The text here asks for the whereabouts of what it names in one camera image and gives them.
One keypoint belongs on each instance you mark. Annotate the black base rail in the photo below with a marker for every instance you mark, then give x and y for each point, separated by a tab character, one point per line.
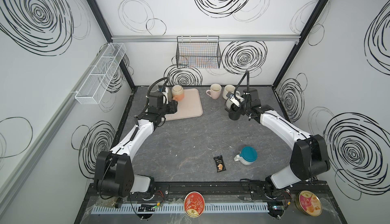
255	188

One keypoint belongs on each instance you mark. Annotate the pink mug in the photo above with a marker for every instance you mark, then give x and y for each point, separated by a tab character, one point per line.
214	91

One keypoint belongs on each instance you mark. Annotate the white mesh wall shelf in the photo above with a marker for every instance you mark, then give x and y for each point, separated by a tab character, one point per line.
97	82

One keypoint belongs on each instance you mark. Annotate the cream and orange mug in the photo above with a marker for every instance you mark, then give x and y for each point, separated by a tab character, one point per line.
178	92

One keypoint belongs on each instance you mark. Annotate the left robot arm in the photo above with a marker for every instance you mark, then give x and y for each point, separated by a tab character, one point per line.
114	174

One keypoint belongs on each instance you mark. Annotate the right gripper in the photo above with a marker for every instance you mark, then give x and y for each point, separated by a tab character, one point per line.
234	113

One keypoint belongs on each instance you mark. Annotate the black snack packet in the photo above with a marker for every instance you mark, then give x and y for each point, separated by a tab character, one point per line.
219	163

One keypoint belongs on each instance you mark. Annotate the beige serving tray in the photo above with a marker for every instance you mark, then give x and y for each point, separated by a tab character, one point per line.
189	107

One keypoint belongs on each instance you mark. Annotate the red round tin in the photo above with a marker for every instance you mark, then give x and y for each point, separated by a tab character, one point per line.
194	204

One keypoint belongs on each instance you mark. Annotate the tall dark grey mug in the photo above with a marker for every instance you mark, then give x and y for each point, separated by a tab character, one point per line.
153	88

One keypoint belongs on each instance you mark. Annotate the cream speckled mug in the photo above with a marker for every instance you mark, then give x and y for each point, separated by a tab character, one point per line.
229	102

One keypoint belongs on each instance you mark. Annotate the white slotted cable duct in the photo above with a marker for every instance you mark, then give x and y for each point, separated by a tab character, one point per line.
176	208

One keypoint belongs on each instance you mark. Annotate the black mug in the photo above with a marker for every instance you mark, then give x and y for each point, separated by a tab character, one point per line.
235	112

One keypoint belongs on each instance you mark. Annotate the large white mug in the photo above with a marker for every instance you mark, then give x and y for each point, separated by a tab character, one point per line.
229	91

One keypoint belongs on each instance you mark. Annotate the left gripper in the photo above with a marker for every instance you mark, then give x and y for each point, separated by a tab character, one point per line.
172	106

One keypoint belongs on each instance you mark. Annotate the pink yellow round tin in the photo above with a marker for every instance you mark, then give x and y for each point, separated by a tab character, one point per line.
308	203

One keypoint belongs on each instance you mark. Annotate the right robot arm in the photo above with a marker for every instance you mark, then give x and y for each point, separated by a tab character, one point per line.
309	156

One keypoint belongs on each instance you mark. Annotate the teal lidded white mug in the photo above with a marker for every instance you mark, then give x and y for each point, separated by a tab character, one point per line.
247	156

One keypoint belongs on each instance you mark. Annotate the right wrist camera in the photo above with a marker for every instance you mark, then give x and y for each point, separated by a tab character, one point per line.
238	101

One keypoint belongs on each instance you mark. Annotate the black wire basket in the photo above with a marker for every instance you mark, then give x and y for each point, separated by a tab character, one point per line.
201	52

